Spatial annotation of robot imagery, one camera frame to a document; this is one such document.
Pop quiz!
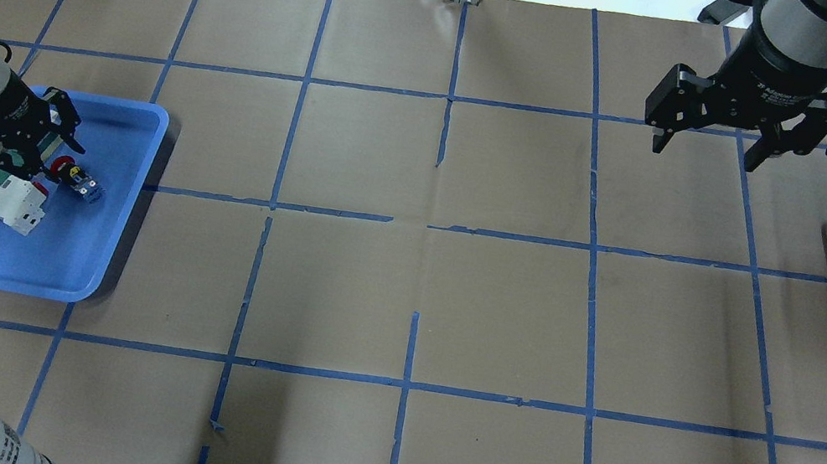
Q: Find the red emergency stop button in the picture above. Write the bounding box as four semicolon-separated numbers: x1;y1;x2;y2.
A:
48;155;105;204

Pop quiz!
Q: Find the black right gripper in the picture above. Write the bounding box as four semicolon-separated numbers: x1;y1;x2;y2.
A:
644;63;827;173

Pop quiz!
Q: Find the green terminal block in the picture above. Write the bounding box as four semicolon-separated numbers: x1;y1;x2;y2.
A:
0;144;27;184

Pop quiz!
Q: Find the white circuit breaker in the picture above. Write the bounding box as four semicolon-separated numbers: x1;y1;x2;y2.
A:
0;177;49;237

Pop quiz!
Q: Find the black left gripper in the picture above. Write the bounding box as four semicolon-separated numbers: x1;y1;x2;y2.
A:
0;80;86;182

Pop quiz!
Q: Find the blue plastic tray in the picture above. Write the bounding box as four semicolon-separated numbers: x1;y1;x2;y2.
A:
0;91;171;302

